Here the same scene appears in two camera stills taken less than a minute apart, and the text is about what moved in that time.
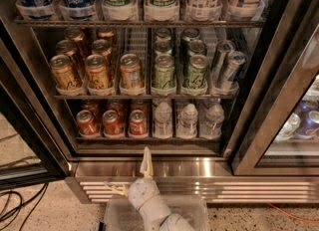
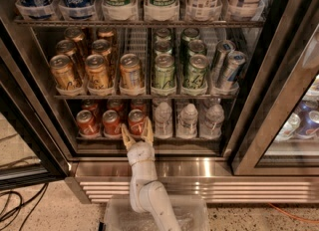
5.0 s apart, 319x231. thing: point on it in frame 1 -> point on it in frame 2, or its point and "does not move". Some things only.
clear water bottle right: [211, 126] does not move
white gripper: [141, 190] -> [140, 152]
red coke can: [138, 123] does not move
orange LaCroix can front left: [65, 75] does not move
